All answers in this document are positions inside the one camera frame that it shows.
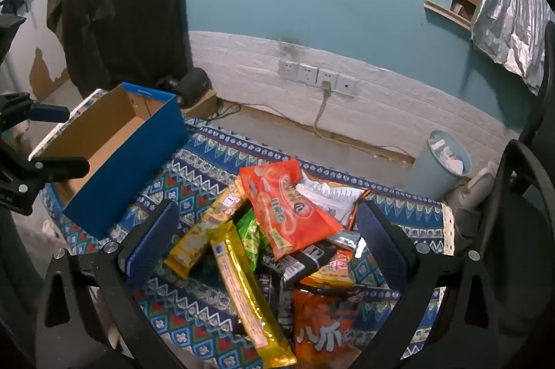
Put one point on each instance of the white plastic floor appliance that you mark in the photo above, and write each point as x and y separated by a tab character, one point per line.
472	195

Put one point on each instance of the orange snack packet white print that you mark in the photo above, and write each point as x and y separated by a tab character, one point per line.
321	325

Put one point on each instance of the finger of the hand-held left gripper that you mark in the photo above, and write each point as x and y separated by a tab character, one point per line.
47	112
56	168

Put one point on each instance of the silver foil curtain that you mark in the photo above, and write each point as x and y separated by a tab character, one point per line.
511	13

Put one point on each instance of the red yellow fries snack packet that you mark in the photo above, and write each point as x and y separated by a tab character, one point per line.
334	271

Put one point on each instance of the black snack packet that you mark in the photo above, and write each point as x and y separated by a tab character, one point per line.
266	286
286	312
303	263

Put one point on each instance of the large orange snack packet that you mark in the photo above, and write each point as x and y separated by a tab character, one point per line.
282	204

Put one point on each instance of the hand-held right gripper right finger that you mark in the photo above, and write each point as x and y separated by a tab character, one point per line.
381	247

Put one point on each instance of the long yellow snack packet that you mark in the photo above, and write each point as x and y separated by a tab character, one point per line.
243	291

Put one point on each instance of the patterned blue table cloth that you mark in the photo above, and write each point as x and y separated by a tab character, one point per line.
203	161

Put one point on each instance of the small brown cardboard box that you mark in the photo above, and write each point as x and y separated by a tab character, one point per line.
201	104

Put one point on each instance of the white and orange snack packet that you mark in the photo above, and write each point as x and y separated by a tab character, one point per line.
329	195

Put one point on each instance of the grey waste bin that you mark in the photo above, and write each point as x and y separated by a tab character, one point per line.
433	178

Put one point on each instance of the black hanging cloth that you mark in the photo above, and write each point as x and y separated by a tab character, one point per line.
121	5

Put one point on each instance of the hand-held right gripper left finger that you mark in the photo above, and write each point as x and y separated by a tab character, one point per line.
151	247

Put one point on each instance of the white wall socket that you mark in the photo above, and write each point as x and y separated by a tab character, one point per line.
328	76
308	73
288	69
347	85

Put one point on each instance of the wide yellow snack packet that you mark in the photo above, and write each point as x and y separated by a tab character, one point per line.
195	243

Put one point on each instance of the wooden window ledge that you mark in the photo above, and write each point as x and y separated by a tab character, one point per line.
446	14

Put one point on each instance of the white paper waste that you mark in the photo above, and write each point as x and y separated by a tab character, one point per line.
451	161

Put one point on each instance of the green snack packet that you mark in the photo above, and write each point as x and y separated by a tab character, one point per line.
251	239

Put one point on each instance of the blue cardboard box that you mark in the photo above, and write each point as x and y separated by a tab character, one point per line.
143	161

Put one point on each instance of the silver snack packet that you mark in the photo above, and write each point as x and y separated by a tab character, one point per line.
344	240

